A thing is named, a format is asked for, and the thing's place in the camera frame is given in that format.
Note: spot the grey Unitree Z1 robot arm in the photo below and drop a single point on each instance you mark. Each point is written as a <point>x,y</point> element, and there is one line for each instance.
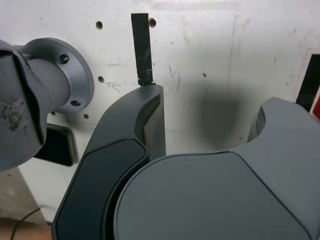
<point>30,105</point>

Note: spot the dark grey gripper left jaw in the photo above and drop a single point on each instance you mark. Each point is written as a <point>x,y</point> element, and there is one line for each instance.
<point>112,162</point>

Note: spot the black tape strip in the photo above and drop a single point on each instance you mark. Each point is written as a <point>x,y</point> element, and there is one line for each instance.
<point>142,45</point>

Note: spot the red cube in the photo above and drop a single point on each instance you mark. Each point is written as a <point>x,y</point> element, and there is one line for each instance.
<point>316,102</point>

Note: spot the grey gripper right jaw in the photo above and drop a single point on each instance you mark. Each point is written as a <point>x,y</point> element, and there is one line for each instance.
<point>212,195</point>

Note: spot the black tape square outline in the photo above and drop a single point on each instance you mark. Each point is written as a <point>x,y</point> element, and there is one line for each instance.
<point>306,82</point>

